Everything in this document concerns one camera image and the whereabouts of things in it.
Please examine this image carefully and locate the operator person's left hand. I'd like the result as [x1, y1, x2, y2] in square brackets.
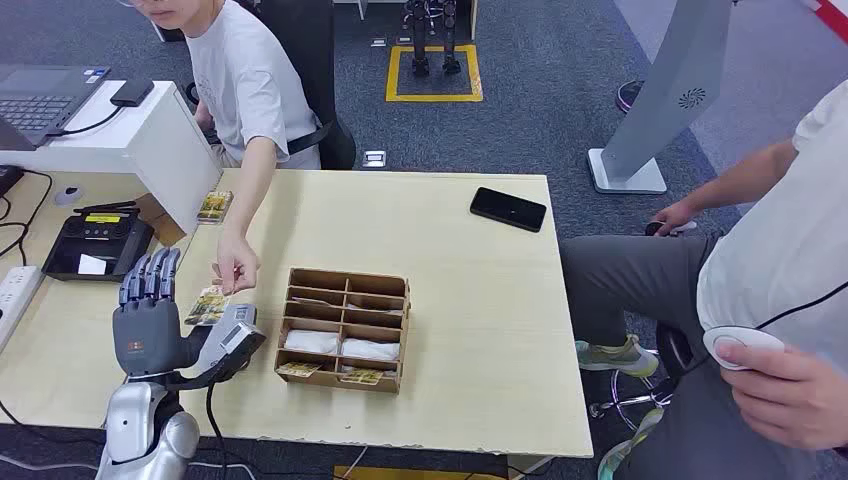
[714, 337, 848, 453]

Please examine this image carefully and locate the green sneaker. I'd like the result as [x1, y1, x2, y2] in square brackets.
[574, 334, 661, 380]
[596, 407, 666, 480]

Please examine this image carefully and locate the black floor cabinet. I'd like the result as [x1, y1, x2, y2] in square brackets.
[150, 21, 188, 44]

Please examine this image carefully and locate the black smartphone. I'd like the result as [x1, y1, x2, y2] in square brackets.
[469, 186, 549, 234]

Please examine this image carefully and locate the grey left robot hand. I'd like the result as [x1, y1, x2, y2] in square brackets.
[111, 247, 213, 380]

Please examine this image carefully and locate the operator person's right hand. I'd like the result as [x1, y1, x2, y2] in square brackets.
[651, 200, 702, 238]

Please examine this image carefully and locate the dark round floor base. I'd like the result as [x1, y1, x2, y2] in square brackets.
[615, 79, 645, 115]

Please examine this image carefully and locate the wooden compartment organizer box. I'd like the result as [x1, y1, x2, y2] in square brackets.
[274, 267, 411, 395]

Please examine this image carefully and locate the white folded packet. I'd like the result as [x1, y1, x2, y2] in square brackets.
[283, 329, 340, 356]
[339, 337, 401, 362]

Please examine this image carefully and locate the small brown cardboard box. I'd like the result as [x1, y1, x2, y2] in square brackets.
[135, 192, 188, 249]

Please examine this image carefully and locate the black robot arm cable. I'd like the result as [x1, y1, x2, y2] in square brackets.
[203, 380, 230, 480]

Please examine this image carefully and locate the grey kiosk stand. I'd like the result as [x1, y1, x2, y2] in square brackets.
[586, 0, 735, 196]

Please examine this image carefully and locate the black handheld screen controller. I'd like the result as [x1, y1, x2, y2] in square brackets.
[40, 200, 156, 284]

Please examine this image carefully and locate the white desk partition box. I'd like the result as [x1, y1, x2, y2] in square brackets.
[0, 80, 223, 235]

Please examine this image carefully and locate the black adapter cable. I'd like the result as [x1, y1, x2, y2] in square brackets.
[46, 105, 124, 138]

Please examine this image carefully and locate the black power brick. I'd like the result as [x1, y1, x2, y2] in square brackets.
[0, 164, 26, 198]

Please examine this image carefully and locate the black office chair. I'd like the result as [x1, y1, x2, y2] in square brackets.
[238, 0, 358, 172]

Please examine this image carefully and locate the guest person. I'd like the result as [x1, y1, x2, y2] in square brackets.
[115, 0, 324, 297]

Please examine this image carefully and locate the yellow floor tape strip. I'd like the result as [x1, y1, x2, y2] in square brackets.
[333, 465, 510, 480]

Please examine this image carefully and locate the grey laptop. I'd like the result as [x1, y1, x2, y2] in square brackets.
[0, 64, 111, 152]

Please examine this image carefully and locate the round handheld controller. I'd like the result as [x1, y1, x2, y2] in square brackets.
[702, 325, 786, 372]

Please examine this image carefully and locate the black controller cable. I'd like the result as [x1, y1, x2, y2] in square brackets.
[755, 281, 848, 331]

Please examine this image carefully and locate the small black white remote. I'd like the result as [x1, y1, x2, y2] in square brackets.
[645, 220, 698, 238]

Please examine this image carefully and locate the black desk cable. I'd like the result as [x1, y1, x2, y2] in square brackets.
[0, 168, 54, 266]

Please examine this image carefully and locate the background humanoid robot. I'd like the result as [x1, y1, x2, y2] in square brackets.
[402, 0, 463, 77]

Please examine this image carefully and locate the black adapter box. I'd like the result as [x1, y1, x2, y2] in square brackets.
[109, 78, 156, 109]

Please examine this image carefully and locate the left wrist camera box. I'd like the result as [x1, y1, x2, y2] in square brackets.
[168, 322, 268, 392]

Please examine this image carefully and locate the operator person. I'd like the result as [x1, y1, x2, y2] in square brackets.
[559, 79, 848, 480]

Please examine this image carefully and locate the white power strip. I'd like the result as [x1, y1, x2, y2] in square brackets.
[0, 264, 45, 352]

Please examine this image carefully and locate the yellow floor tape square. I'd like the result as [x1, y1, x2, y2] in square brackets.
[385, 44, 485, 104]

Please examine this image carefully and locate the guest person's left hand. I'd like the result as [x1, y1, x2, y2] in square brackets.
[211, 233, 262, 297]

